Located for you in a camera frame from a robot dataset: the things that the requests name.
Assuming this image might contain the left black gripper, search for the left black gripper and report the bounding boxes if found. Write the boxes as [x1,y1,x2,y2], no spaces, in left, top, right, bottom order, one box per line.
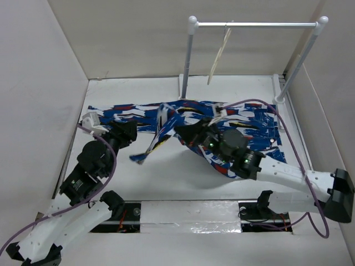
[95,119,138,176]

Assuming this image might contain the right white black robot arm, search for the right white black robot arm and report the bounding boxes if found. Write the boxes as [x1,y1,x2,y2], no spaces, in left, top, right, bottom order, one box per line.
[174,119,354,223]

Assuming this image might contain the white clothes rack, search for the white clothes rack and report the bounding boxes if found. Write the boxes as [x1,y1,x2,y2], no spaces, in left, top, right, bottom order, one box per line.
[178,15,329,105]

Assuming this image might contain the cream plastic hanger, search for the cream plastic hanger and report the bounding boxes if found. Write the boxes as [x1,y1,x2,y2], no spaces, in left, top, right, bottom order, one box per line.
[207,26,231,85]

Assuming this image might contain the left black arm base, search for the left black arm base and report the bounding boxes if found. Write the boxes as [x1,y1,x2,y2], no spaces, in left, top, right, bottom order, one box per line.
[90,201,141,233]

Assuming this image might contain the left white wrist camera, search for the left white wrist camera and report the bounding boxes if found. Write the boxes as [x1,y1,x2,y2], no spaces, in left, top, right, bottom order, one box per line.
[81,112,109,135]

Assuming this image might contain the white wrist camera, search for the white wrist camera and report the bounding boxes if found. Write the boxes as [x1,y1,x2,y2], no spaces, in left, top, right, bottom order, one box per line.
[212,103,227,119]
[81,112,109,135]

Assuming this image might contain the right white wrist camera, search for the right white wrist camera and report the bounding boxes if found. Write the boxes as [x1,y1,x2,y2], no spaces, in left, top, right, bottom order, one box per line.
[212,103,227,119]

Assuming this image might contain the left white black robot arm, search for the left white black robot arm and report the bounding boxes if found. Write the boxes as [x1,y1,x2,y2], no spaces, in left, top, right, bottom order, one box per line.
[1,121,137,265]

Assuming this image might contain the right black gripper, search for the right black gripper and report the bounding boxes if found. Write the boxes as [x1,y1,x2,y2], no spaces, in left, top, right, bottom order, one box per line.
[172,118,228,165]

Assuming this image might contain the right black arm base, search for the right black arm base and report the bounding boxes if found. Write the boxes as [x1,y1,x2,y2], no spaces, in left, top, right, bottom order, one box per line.
[238,190,292,233]

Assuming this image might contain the blue white red patterned trousers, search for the blue white red patterned trousers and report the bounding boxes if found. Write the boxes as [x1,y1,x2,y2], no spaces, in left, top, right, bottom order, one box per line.
[88,100,286,164]

